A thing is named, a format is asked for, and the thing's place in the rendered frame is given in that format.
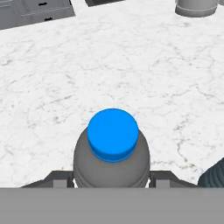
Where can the grey cupboard run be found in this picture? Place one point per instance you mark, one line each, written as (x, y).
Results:
(35, 11)

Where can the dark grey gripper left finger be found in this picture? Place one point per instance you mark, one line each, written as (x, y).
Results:
(59, 178)

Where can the grey bottle with blue cap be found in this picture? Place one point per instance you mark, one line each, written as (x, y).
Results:
(112, 151)

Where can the dark teal ribbed bottle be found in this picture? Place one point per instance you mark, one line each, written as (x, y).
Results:
(213, 176)

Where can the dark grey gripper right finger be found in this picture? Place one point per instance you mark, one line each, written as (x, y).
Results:
(163, 178)

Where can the grey round pot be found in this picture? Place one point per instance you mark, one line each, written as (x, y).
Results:
(196, 7)

